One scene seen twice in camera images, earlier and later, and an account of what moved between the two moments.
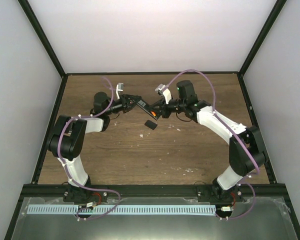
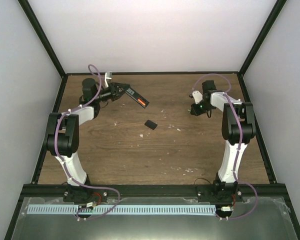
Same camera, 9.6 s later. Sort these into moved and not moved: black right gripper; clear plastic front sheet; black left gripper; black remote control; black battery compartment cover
Moved: black left gripper; black remote control; black right gripper
Not moved: clear plastic front sheet; black battery compartment cover
